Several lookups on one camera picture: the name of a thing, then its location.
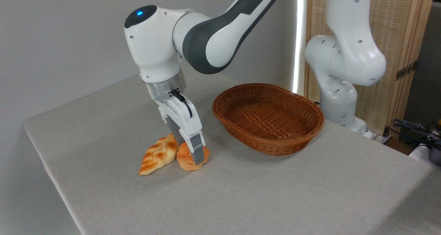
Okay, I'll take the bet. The black cable bundle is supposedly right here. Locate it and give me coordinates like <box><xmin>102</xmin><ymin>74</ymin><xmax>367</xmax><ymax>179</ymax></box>
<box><xmin>392</xmin><ymin>119</ymin><xmax>441</xmax><ymax>143</ymax></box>

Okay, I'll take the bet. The long braided bread loaf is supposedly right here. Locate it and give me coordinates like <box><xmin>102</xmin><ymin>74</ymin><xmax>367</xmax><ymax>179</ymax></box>
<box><xmin>139</xmin><ymin>134</ymin><xmax>180</xmax><ymax>175</ymax></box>

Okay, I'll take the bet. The grey tablecloth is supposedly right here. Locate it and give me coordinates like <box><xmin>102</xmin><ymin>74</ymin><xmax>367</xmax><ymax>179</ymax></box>
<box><xmin>23</xmin><ymin>59</ymin><xmax>441</xmax><ymax>235</ymax></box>

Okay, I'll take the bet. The brown oval wicker basket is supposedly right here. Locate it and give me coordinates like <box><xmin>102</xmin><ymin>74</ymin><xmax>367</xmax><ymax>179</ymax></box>
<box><xmin>212</xmin><ymin>83</ymin><xmax>325</xmax><ymax>156</ymax></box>

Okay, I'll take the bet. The metal screen hinge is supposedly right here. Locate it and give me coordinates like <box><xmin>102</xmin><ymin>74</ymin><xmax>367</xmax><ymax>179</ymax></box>
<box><xmin>396</xmin><ymin>61</ymin><xmax>418</xmax><ymax>81</ymax></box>

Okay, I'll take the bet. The round orange bread bun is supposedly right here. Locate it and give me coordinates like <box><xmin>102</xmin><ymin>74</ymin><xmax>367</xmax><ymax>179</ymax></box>
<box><xmin>176</xmin><ymin>142</ymin><xmax>210</xmax><ymax>171</ymax></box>

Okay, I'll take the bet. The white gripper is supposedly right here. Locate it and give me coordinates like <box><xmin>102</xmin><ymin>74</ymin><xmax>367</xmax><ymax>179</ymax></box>
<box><xmin>155</xmin><ymin>94</ymin><xmax>206</xmax><ymax>165</ymax></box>

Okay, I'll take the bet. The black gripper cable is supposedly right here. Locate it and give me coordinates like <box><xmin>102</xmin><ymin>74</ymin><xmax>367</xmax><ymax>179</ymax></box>
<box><xmin>171</xmin><ymin>89</ymin><xmax>193</xmax><ymax>118</ymax></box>

